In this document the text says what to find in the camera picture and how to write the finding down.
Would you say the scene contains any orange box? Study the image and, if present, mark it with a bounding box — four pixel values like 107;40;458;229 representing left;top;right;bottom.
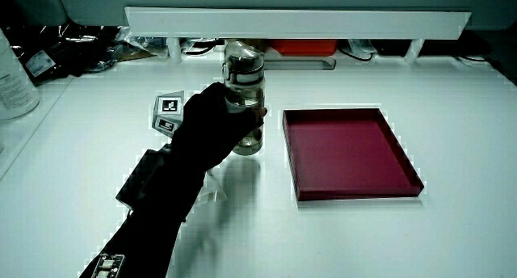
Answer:
267;39;338;57

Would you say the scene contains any black cable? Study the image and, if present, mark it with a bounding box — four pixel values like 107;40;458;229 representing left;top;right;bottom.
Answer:
182;39;222;57
338;46;376;63

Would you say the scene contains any person's left hand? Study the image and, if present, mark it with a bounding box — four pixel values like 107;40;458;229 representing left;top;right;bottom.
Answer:
152;82;268;175

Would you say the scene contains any white desk shelf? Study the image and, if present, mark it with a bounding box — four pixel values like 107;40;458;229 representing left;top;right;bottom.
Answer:
124;6;473;65

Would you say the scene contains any black plastic bag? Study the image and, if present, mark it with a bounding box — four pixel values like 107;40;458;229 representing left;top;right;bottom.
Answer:
0;22;137;86

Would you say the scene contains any grey flat slab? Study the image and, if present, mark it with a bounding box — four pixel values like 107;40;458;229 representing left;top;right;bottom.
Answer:
264;56;337;72

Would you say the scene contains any person's left forearm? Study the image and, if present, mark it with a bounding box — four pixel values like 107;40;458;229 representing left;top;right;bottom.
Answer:
78;144;212;278

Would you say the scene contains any dark red tray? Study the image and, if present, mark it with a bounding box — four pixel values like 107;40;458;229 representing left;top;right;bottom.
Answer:
281;107;426;203

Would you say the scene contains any clear plastic bag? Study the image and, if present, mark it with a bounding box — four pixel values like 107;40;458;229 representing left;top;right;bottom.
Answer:
115;26;170;57

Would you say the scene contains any white plastic container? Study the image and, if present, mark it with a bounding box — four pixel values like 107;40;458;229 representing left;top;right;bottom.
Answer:
0;27;41;121

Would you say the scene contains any clear plastic piece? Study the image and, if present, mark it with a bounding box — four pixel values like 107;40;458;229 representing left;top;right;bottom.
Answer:
195;168;228;207

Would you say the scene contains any clear plastic bottle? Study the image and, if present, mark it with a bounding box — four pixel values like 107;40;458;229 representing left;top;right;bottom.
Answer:
221;39;267;157

